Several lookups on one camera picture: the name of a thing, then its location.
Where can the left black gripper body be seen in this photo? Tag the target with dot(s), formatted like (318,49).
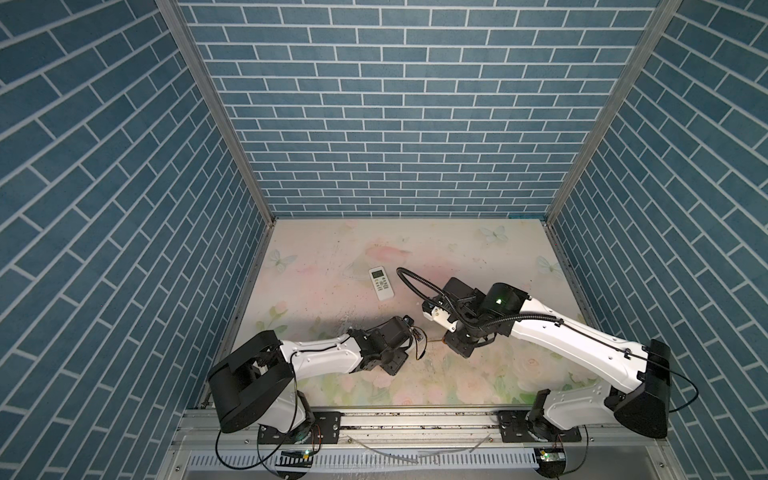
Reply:
(393,361)

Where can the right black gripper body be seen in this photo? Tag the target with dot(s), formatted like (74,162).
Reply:
(464,332)

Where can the white perforated cable duct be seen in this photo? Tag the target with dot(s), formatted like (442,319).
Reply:
(337,461)

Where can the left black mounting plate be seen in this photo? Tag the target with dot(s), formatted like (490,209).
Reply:
(320,426)

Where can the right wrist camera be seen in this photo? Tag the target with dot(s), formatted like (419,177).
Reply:
(439,316)

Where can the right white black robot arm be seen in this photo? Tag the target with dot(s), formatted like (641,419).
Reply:
(634,384)

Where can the black mounting plate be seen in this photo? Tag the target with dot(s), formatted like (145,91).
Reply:
(520,426)
(320,426)

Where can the white remote control left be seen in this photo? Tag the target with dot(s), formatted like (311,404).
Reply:
(381,284)

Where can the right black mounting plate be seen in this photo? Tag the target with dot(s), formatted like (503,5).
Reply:
(520,426)

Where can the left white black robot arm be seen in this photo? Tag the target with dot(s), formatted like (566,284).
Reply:
(258,382)

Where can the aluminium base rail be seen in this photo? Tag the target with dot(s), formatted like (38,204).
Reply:
(200,451)

